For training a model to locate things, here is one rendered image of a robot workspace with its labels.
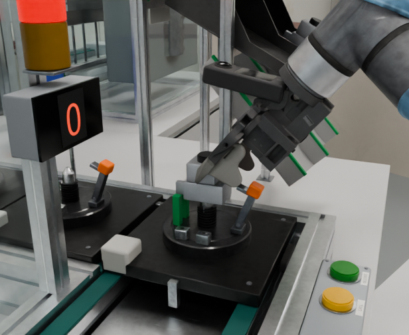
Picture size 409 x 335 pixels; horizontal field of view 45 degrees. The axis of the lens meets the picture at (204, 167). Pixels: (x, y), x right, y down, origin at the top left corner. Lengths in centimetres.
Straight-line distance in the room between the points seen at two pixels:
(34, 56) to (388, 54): 39
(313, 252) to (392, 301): 17
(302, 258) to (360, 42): 33
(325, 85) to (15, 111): 36
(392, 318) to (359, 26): 46
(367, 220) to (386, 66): 59
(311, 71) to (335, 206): 60
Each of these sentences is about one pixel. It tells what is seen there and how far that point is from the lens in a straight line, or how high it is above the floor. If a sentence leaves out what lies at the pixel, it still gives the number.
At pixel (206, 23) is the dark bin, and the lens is 94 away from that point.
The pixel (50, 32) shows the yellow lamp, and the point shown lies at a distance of 57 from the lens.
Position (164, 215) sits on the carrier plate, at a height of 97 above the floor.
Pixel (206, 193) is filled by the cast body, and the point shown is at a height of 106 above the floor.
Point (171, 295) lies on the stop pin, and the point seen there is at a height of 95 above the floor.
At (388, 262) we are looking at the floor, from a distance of 272.
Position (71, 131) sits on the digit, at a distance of 59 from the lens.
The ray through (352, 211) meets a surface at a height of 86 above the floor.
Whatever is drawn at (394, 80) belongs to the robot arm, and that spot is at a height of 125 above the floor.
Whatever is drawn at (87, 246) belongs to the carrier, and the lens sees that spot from 79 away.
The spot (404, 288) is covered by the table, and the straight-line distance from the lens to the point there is 94.
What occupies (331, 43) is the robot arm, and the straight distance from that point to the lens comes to 62.
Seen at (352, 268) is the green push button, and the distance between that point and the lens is 74.
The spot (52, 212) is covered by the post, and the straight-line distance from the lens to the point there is 67.
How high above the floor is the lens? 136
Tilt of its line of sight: 21 degrees down
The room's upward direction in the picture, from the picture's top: straight up
